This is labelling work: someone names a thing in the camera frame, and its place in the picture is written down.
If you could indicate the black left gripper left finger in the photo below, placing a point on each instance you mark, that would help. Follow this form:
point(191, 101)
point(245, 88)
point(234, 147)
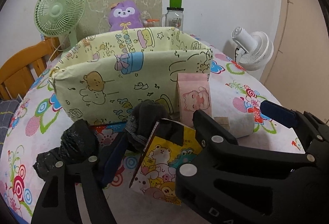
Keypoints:
point(58, 202)

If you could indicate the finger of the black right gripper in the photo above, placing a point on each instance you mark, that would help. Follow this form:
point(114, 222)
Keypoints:
point(311, 132)

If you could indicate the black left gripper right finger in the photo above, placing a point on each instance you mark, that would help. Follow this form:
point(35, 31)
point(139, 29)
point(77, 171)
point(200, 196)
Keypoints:
point(229, 183)

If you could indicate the yellow cartoon snack pouch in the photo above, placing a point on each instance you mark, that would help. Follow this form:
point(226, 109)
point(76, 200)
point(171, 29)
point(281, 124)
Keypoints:
point(170, 145)

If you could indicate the white tissue roll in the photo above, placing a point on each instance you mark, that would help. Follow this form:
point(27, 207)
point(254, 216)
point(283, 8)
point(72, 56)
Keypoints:
point(239, 126)

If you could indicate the pink tissue pack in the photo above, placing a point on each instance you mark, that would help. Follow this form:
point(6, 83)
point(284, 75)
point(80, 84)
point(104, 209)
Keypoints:
point(194, 94)

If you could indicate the white standing fan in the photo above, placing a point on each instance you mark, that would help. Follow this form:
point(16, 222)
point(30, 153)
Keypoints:
point(254, 50)

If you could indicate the grey plaid pillow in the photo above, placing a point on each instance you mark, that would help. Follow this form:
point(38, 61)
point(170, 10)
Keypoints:
point(7, 109)

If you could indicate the yellow fabric storage basket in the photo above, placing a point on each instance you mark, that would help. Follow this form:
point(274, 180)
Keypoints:
point(105, 76)

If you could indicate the glass jar green lid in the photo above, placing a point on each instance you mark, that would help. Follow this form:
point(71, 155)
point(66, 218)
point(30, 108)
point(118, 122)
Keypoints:
point(174, 15)

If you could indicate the purple plush bunny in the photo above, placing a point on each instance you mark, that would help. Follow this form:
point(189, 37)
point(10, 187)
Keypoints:
point(124, 15)

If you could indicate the green desk fan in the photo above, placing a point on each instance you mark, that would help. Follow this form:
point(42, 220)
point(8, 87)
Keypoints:
point(54, 18)

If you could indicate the cartoon printed cardboard panel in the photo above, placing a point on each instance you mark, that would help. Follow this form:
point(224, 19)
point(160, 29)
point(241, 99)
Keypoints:
point(95, 18)

